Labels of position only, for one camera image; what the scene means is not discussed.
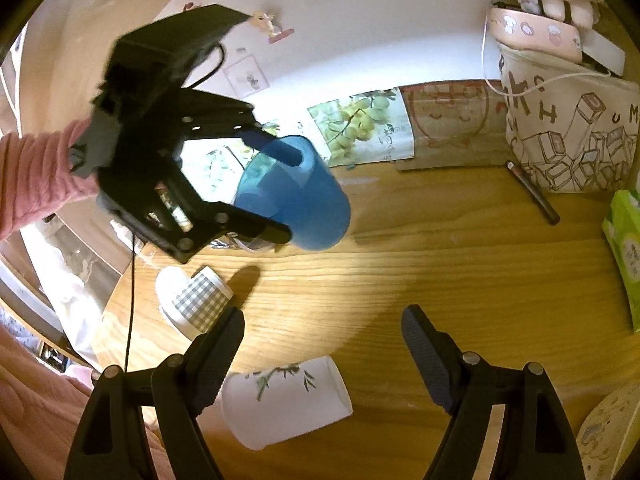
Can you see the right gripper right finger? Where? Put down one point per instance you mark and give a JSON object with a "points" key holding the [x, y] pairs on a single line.
{"points": [[536, 441]]}

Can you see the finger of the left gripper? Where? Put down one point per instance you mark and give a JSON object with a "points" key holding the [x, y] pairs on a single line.
{"points": [[255, 227], [271, 146]]}

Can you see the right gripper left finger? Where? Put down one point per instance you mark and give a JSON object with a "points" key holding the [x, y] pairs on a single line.
{"points": [[111, 442]]}

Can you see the blue plastic cup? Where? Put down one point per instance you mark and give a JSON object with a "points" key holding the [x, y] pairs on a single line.
{"points": [[306, 198]]}

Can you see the pink sleeved forearm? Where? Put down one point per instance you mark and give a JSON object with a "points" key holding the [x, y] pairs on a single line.
{"points": [[36, 180]]}

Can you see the white paper cup bamboo print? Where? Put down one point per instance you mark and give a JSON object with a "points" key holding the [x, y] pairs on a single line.
{"points": [[271, 406]]}

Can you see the checkered paper cup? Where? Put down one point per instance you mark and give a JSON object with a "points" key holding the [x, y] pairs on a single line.
{"points": [[204, 298]]}

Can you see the grape picture cards strip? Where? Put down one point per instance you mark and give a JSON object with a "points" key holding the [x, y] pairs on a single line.
{"points": [[363, 128]]}

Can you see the brown cardboard card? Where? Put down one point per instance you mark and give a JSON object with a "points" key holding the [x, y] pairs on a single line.
{"points": [[460, 123]]}

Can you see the green tissue pack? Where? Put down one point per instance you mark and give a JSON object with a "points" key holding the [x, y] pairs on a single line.
{"points": [[621, 230]]}

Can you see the dark pen on desk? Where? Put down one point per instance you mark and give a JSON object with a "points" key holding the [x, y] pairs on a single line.
{"points": [[541, 202]]}

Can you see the pink round tin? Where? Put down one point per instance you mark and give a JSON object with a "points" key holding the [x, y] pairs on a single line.
{"points": [[523, 31]]}

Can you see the printed canvas bag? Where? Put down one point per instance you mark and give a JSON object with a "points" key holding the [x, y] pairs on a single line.
{"points": [[571, 128]]}

